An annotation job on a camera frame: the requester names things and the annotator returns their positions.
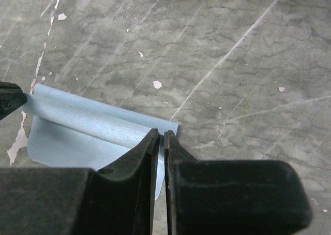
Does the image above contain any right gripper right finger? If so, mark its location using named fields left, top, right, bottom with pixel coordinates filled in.
left=164, top=131, right=313, bottom=234

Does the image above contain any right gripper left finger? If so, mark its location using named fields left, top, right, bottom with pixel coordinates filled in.
left=1, top=129, right=159, bottom=234

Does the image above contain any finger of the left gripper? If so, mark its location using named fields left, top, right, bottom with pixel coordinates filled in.
left=0, top=81, right=27, bottom=120

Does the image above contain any light blue cleaning cloth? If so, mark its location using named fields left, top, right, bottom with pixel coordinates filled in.
left=22, top=83, right=181, bottom=201

